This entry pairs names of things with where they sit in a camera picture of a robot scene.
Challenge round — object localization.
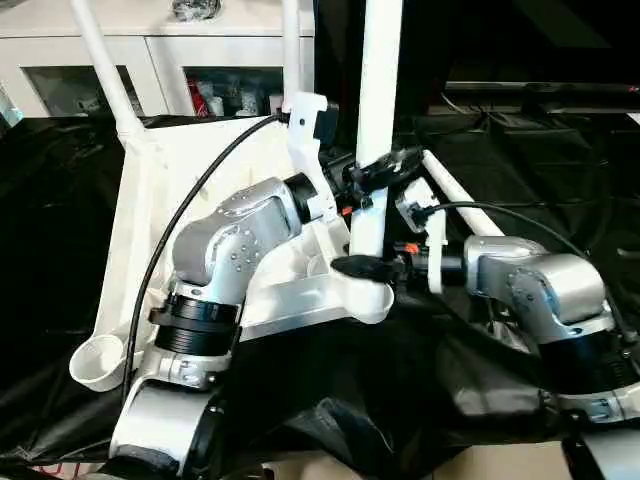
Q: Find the red white bottle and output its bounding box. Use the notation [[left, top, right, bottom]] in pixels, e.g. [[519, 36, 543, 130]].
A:
[[187, 81, 207, 117]]

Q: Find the white glass-door cabinet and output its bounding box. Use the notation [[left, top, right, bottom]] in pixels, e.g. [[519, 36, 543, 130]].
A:
[[0, 0, 317, 120]]

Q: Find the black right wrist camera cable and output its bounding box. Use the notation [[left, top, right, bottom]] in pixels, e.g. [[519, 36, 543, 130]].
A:
[[423, 198, 627, 344]]

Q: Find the white plastic table top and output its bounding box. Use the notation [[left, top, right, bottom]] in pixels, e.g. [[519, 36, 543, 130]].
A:
[[67, 112, 397, 393]]

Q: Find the black television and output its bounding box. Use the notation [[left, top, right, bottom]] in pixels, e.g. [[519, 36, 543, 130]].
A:
[[441, 0, 640, 97]]

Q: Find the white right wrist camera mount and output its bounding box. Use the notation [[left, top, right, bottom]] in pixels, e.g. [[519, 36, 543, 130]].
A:
[[393, 178, 447, 297]]

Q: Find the white plastic table leg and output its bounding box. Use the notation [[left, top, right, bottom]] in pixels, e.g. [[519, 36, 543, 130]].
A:
[[281, 0, 305, 112], [421, 148, 505, 240], [69, 0, 167, 154], [348, 0, 405, 262]]

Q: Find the black case with label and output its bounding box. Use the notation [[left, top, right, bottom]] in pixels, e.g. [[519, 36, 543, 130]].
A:
[[312, 0, 447, 122]]

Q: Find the shiny crumpled plastic bundle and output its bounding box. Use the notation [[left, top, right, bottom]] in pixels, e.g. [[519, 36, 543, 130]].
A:
[[171, 0, 222, 24]]

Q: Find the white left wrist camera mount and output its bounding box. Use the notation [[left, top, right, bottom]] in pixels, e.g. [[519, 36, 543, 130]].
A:
[[281, 90, 342, 227]]

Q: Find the black plastic mat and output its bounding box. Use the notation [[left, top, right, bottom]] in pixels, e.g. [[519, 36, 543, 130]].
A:
[[0, 107, 640, 476]]

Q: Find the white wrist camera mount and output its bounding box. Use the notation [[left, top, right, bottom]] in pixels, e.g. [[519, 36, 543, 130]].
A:
[[393, 178, 447, 297], [281, 90, 342, 227]]

